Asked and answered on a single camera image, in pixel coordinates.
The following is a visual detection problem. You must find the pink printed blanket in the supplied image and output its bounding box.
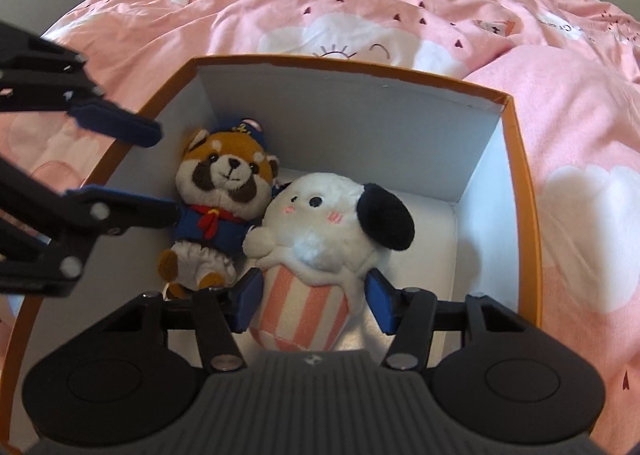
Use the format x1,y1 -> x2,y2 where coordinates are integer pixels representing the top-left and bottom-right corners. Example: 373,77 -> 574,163
0,0 -> 640,455

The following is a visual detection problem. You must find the red panda sailor plush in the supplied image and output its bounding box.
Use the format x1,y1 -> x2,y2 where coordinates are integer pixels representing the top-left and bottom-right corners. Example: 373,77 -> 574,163
157,117 -> 282,302

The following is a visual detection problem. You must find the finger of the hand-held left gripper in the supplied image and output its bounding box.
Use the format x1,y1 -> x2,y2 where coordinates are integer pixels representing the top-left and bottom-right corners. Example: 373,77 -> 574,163
0,155 -> 184,298
0,20 -> 164,148

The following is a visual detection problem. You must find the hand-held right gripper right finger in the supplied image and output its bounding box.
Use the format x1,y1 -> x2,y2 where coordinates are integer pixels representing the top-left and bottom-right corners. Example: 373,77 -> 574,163
364,269 -> 537,372

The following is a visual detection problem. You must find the orange cardboard box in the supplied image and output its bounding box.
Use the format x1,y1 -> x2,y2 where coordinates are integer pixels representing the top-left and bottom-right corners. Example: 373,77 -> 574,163
0,54 -> 544,455

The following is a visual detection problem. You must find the white dog plush striped cup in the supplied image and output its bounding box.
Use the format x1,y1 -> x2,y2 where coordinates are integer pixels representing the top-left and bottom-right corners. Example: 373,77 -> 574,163
242,171 -> 417,354

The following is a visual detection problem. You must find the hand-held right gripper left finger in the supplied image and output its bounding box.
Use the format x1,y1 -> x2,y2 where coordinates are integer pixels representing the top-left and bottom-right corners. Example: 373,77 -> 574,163
106,268 -> 265,372

